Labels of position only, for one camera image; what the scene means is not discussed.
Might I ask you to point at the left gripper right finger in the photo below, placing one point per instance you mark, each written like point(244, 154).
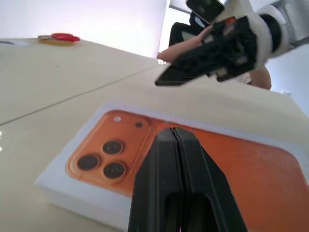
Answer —
point(207, 198)

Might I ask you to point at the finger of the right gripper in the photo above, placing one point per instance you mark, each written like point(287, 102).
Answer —
point(195, 46)
point(183, 73)

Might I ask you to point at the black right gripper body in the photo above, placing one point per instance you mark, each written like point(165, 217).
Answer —
point(231, 48)

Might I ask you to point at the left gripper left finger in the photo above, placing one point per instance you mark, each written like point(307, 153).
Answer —
point(157, 193)

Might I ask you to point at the white phone box lid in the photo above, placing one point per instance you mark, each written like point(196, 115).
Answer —
point(241, 164)

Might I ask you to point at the person's black shirt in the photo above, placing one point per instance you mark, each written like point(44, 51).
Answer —
point(178, 31)

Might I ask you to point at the yellow tape roll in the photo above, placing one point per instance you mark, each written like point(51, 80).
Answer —
point(55, 42)

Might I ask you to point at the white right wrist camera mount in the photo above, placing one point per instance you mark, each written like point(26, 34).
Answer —
point(239, 8)

